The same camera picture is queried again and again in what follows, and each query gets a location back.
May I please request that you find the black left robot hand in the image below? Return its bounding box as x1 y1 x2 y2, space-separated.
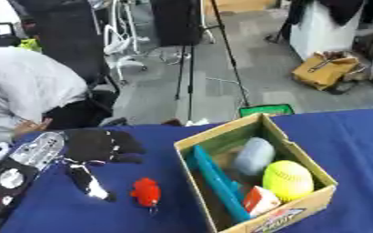
59 128 147 203

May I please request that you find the green box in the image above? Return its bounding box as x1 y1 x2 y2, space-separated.
237 103 297 118

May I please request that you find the tan cardboard box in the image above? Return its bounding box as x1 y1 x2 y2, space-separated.
172 112 339 233

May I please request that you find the red soft toy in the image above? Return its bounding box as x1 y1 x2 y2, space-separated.
129 177 163 215

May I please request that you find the person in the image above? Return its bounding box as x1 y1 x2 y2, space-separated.
0 46 122 146

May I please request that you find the black office chair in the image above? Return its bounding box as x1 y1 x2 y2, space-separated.
15 0 123 92

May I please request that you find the white rolling stand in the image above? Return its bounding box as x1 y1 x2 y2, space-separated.
102 0 150 84

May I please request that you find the black tripod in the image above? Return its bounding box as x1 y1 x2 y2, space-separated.
149 0 252 122

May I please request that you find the teal flat board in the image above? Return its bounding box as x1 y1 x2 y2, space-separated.
185 145 254 224

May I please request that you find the grey rounded block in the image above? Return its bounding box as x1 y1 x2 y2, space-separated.
232 137 277 177

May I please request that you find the red and white carton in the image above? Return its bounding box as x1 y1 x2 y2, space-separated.
240 185 284 218

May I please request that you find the yellow ball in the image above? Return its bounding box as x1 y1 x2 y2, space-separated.
261 159 316 203

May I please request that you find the tan bag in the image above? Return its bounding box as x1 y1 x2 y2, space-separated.
289 51 371 92

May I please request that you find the white cabinet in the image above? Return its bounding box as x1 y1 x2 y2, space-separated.
287 0 365 62

